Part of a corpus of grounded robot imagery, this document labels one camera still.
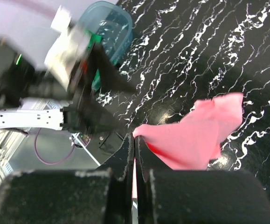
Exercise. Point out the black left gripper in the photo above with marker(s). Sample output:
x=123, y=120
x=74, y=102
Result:
x=86, y=114

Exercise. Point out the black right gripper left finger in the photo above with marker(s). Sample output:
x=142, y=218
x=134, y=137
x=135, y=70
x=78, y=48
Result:
x=99, y=196

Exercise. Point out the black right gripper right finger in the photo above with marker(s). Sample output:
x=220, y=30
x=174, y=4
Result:
x=167, y=196

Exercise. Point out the pink t-shirt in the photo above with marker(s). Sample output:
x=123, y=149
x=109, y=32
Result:
x=192, y=142

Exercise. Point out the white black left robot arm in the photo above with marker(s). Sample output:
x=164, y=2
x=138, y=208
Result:
x=19, y=80

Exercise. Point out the green t-shirt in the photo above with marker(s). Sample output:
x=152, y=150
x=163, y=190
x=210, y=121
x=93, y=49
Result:
x=94, y=38

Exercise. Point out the teal plastic bin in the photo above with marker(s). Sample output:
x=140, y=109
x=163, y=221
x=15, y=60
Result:
x=113, y=24

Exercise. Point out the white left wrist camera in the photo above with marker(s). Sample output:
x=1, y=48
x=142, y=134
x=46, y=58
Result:
x=70, y=47

